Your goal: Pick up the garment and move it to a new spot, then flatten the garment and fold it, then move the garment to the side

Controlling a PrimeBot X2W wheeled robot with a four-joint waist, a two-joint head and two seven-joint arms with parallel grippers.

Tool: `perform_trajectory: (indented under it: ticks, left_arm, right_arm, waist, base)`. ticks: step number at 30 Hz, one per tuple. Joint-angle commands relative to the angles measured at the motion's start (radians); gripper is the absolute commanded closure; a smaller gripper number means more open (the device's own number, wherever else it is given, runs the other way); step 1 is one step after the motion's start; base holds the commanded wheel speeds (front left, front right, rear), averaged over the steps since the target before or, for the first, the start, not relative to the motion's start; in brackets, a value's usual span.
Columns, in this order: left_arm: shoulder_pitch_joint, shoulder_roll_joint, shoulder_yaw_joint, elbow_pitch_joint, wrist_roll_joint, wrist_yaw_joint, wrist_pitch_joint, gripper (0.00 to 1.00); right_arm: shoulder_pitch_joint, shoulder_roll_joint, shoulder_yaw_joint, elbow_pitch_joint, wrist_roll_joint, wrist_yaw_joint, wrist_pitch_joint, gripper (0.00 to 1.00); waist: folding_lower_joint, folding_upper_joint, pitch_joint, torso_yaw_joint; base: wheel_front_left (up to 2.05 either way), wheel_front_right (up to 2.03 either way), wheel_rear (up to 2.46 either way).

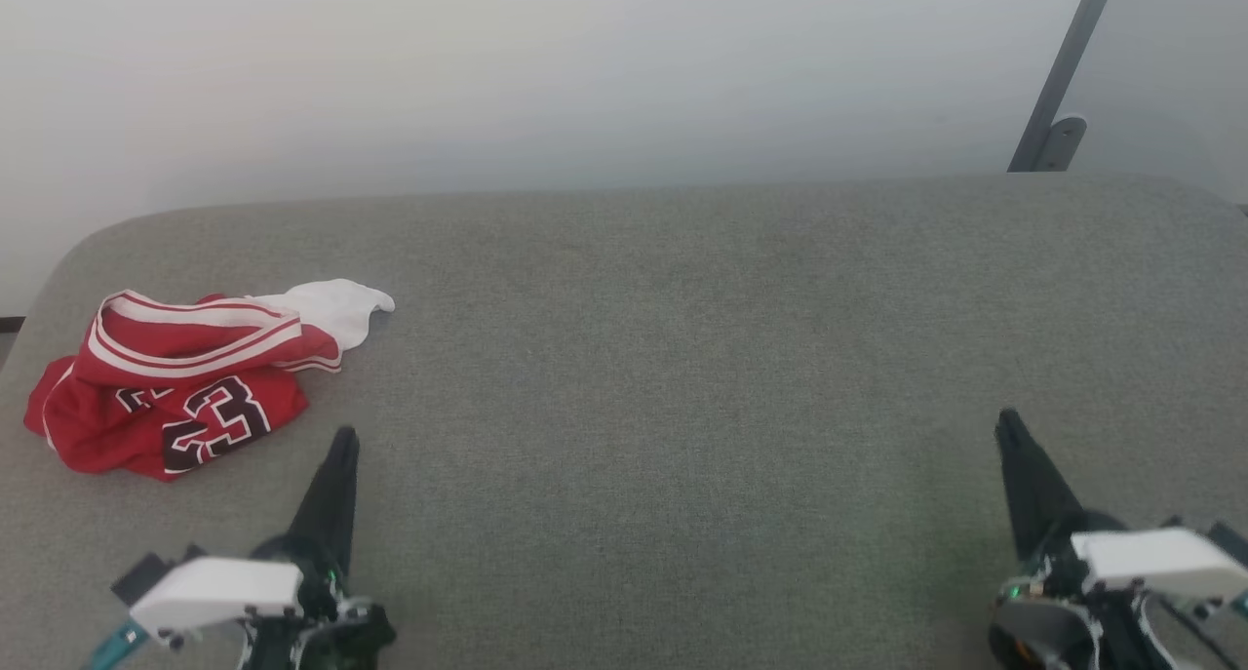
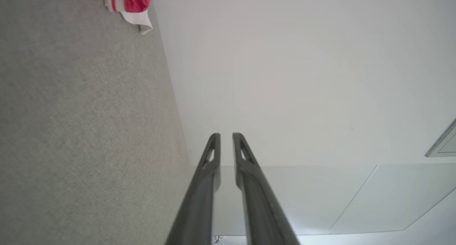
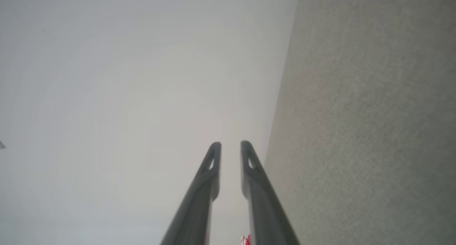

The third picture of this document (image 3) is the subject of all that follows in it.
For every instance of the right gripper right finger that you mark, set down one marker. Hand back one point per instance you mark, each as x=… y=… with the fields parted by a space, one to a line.
x=263 y=209

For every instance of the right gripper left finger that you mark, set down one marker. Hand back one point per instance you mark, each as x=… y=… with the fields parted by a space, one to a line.
x=199 y=202

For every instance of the red and white shirt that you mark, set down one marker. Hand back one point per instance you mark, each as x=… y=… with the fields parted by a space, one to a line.
x=246 y=240

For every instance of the grey fabric sofa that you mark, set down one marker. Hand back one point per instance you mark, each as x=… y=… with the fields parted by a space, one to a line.
x=356 y=131

